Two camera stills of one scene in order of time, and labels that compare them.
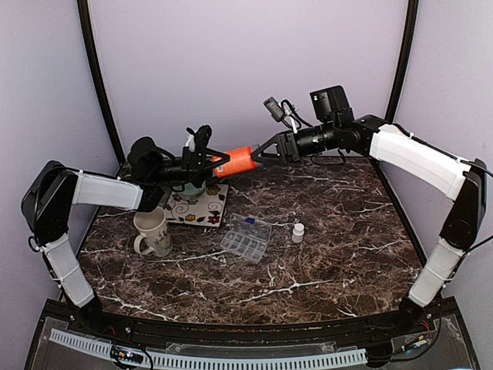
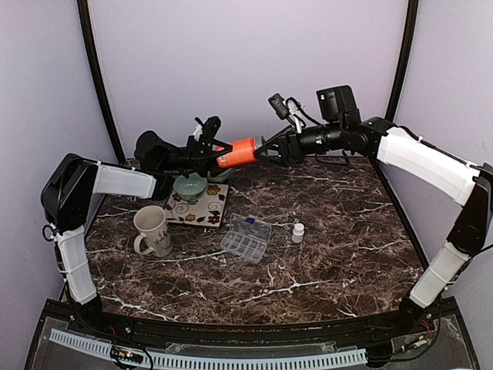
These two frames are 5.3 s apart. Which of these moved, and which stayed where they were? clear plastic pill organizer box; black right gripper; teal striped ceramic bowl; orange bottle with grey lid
Moved: orange bottle with grey lid
Stayed: black right gripper; teal striped ceramic bowl; clear plastic pill organizer box
